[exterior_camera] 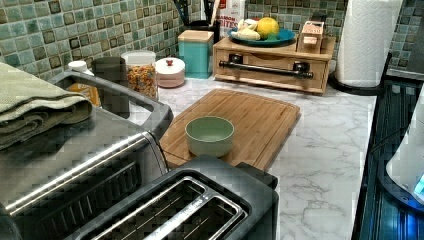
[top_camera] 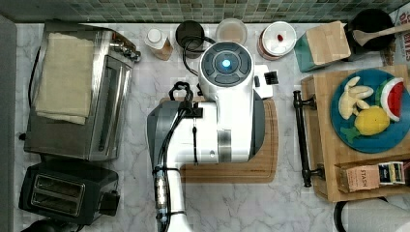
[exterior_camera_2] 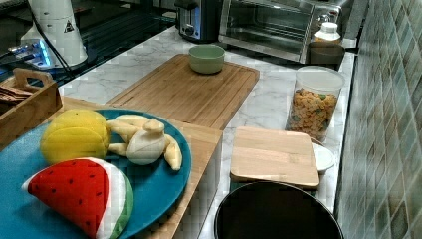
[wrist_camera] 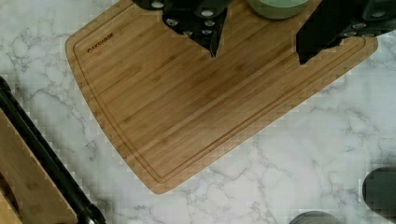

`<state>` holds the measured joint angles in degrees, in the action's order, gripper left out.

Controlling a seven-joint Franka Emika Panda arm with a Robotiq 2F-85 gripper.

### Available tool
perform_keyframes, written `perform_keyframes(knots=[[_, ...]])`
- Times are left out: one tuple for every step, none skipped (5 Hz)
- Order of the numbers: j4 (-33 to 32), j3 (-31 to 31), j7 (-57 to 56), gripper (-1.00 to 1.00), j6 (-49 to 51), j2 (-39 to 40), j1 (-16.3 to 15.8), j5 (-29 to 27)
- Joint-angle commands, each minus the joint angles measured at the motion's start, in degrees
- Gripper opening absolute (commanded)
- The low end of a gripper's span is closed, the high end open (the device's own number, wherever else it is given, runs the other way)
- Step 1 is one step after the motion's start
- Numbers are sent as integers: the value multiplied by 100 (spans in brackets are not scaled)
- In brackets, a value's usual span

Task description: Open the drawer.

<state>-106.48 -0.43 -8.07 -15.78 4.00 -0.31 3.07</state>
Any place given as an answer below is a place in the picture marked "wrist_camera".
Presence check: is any black drawer handle bar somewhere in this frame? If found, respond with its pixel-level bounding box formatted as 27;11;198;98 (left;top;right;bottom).
0;78;106;224

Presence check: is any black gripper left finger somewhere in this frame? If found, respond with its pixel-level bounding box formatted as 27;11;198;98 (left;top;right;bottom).
132;0;233;58

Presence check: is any bamboo cutting board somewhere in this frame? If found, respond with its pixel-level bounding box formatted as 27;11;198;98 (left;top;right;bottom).
65;0;377;194

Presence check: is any wooden drawer box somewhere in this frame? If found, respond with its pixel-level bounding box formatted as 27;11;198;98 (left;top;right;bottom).
0;112;78;224

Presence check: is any grey round lid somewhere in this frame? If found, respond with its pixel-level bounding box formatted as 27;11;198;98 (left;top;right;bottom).
289;211;342;224

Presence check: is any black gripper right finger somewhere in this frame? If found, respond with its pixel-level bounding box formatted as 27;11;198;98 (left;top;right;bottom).
296;0;396;64

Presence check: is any pale green ceramic bowl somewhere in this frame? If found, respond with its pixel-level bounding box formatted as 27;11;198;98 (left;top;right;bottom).
247;0;310;20

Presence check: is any black toaster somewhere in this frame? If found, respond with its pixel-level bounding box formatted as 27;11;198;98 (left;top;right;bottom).
362;167;396;224

